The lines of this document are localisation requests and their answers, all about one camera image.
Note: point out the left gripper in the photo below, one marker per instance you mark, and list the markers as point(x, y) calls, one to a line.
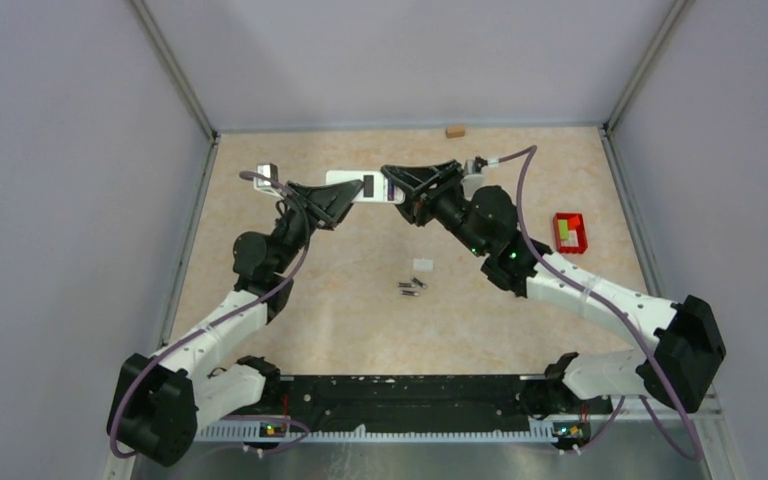
point(325, 205)

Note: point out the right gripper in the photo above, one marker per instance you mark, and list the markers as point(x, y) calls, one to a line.
point(427, 187)

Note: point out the white remote control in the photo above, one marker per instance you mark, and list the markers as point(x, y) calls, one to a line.
point(375, 187)

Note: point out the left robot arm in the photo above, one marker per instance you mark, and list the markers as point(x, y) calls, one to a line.
point(164, 400)

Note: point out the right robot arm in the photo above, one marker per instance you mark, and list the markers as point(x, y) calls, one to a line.
point(677, 347)

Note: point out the small wooden block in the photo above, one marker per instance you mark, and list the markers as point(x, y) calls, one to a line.
point(455, 131)

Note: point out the white battery cover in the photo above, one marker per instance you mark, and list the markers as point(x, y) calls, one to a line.
point(422, 265)

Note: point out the red plastic bin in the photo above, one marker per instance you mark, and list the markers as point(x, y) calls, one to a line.
point(570, 234)

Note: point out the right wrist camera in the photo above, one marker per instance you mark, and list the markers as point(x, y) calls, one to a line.
point(474, 167)

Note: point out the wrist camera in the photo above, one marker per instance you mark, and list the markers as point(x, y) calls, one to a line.
point(268, 176)
point(474, 167)

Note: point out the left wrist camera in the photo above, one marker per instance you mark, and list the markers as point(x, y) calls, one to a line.
point(268, 176)

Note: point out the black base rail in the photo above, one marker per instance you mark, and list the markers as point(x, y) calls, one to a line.
point(403, 404)

